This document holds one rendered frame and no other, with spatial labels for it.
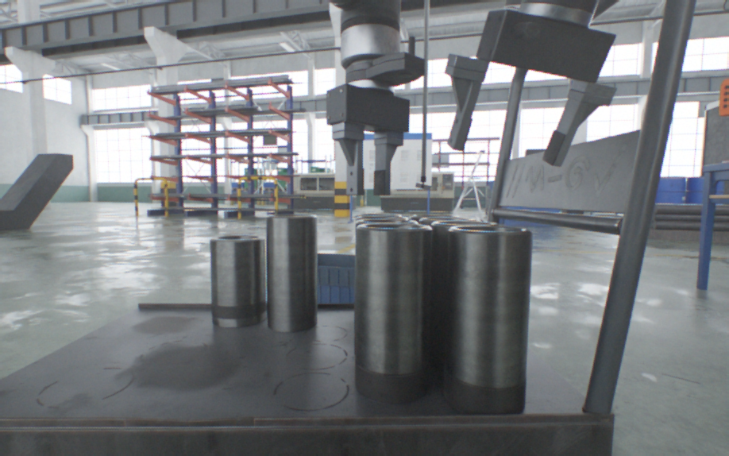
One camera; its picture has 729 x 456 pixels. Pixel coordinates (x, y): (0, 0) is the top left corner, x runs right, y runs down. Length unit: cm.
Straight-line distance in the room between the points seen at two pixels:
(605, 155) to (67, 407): 94
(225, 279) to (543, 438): 73
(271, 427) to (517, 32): 58
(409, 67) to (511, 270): 31
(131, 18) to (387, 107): 1478
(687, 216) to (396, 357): 654
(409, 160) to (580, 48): 777
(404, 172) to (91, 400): 773
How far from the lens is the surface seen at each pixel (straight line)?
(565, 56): 49
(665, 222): 683
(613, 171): 72
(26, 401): 83
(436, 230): 70
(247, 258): 96
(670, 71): 68
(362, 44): 58
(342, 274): 181
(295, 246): 89
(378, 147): 61
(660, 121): 66
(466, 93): 47
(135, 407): 72
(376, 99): 58
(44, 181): 841
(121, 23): 1551
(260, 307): 101
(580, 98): 53
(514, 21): 46
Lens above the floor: 58
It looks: 5 degrees down
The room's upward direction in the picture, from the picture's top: straight up
